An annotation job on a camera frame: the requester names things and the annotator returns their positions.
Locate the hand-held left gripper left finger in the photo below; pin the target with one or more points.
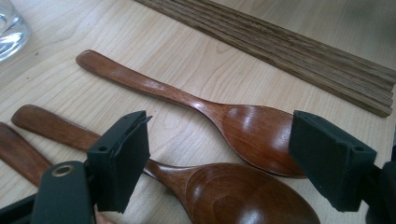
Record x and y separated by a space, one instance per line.
120 161

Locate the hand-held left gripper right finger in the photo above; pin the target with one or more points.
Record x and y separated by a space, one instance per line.
330 165

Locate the red-brown wooden spoon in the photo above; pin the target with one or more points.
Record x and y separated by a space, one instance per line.
236 199
258 137
21 152

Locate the bundle of dark wooden chopsticks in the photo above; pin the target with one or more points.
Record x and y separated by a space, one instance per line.
280 46

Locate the clear drinking glass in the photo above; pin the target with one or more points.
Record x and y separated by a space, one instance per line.
11 31

